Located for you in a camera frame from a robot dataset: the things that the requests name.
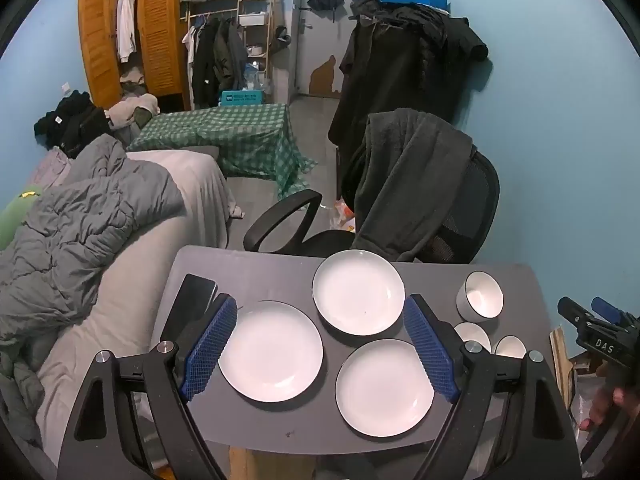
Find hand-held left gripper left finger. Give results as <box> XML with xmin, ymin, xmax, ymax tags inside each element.
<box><xmin>56</xmin><ymin>292</ymin><xmax>239</xmax><ymax>480</ymax></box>

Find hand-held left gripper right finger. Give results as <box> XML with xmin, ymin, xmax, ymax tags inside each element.
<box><xmin>403</xmin><ymin>292</ymin><xmax>583</xmax><ymax>480</ymax></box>

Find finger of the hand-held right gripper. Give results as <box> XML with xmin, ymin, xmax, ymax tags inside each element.
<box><xmin>557</xmin><ymin>296</ymin><xmax>601</xmax><ymax>333</ymax></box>
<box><xmin>591</xmin><ymin>296</ymin><xmax>626</xmax><ymax>323</ymax></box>

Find small white bowl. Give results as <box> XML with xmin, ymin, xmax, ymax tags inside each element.
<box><xmin>492</xmin><ymin>335</ymin><xmax>528</xmax><ymax>361</ymax></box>
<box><xmin>452</xmin><ymin>322</ymin><xmax>493</xmax><ymax>356</ymax></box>

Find white plate dark rim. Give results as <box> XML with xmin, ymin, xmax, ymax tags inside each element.
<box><xmin>217</xmin><ymin>300</ymin><xmax>325</xmax><ymax>403</ymax></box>
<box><xmin>335</xmin><ymin>338</ymin><xmax>436</xmax><ymax>437</ymax></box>
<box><xmin>312</xmin><ymin>249</ymin><xmax>406</xmax><ymax>337</ymax></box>

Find large white bowl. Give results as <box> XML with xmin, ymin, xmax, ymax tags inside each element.
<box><xmin>456</xmin><ymin>271</ymin><xmax>505</xmax><ymax>324</ymax></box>

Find person's right hand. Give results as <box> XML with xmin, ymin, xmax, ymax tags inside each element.
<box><xmin>582</xmin><ymin>385</ymin><xmax>627</xmax><ymax>431</ymax></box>

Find cardboard sheets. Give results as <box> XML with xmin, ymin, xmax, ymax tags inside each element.
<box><xmin>549</xmin><ymin>327</ymin><xmax>591</xmax><ymax>411</ymax></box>

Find black smartphone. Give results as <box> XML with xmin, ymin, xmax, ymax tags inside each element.
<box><xmin>159</xmin><ymin>273</ymin><xmax>218</xmax><ymax>343</ymax></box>

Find wooden board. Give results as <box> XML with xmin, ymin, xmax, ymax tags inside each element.
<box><xmin>229</xmin><ymin>447</ymin><xmax>261</xmax><ymax>480</ymax></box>

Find black mesh office chair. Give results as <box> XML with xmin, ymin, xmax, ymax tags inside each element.
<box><xmin>243</xmin><ymin>110</ymin><xmax>501</xmax><ymax>264</ymax></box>

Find orange plastic bag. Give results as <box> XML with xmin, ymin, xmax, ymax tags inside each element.
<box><xmin>320</xmin><ymin>200</ymin><xmax>358</xmax><ymax>233</ymax></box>

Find grey duvet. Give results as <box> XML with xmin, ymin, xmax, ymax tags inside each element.
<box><xmin>0</xmin><ymin>135</ymin><xmax>187</xmax><ymax>480</ymax></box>

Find green checked tablecloth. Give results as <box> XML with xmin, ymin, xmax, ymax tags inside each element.
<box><xmin>125</xmin><ymin>103</ymin><xmax>318</xmax><ymax>201</ymax></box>

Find green pillow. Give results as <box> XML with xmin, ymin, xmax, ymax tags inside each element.
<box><xmin>0</xmin><ymin>185</ymin><xmax>45</xmax><ymax>251</ymax></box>

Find lilac cloth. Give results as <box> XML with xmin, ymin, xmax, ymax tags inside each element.
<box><xmin>27</xmin><ymin>147</ymin><xmax>76</xmax><ymax>188</ymax></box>

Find beige clothes pile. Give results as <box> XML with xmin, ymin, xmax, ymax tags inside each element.
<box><xmin>105</xmin><ymin>93</ymin><xmax>161</xmax><ymax>133</ymax></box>

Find teal plastic crate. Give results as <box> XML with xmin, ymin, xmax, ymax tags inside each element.
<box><xmin>220</xmin><ymin>90</ymin><xmax>266</xmax><ymax>107</ymax></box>

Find black clothes pile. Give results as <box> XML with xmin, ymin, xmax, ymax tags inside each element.
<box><xmin>34</xmin><ymin>90</ymin><xmax>113</xmax><ymax>158</ymax></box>

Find black coats on rack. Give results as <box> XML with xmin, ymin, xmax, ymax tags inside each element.
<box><xmin>327</xmin><ymin>0</ymin><xmax>490</xmax><ymax>146</ymax></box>

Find hanging dark jackets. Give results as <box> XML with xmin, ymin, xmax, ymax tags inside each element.
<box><xmin>181</xmin><ymin>7</ymin><xmax>251</xmax><ymax>111</ymax></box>

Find wooden shelf unit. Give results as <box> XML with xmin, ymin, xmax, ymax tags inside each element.
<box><xmin>237</xmin><ymin>0</ymin><xmax>281</xmax><ymax>103</ymax></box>

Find wooden louvred wardrobe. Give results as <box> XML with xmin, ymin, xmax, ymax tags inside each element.
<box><xmin>77</xmin><ymin>0</ymin><xmax>193</xmax><ymax>111</ymax></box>

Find black hanging bag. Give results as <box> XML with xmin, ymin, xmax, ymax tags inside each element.
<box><xmin>272</xmin><ymin>25</ymin><xmax>293</xmax><ymax>56</ymax></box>

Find grey door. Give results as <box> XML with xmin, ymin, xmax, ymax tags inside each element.
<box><xmin>292</xmin><ymin>0</ymin><xmax>381</xmax><ymax>96</ymax></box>

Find white hanging shirt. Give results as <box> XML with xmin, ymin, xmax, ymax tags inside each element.
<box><xmin>116</xmin><ymin>0</ymin><xmax>137</xmax><ymax>64</ymax></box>

